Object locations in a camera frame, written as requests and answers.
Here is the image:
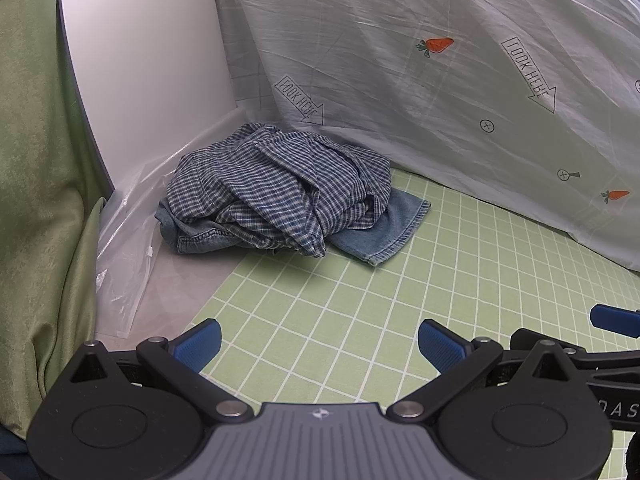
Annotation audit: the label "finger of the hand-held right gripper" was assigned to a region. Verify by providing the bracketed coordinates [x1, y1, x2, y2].
[589, 304, 640, 340]
[509, 328, 592, 362]

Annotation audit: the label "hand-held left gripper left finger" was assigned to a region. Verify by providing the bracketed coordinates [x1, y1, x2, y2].
[69, 318, 253, 423]

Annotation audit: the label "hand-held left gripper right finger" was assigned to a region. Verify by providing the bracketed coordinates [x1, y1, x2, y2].
[387, 319, 587, 423]

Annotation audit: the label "blue plaid shirt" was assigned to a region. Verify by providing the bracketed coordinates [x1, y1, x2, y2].
[166, 122, 392, 259]

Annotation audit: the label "green grid mat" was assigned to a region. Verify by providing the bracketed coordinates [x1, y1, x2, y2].
[192, 167, 640, 480]

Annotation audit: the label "clear plastic bag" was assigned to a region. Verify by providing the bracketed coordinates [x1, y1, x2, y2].
[95, 105, 241, 338]

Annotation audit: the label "blue denim jeans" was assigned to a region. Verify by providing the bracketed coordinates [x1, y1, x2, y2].
[155, 187, 432, 267]

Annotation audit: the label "green curtain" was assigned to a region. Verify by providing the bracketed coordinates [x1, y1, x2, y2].
[0, 0, 116, 436]

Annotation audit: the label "white carrot print sheet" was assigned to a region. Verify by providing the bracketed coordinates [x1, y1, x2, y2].
[210, 0, 640, 276]

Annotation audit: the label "white board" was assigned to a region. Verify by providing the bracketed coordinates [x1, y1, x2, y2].
[55, 0, 241, 196]

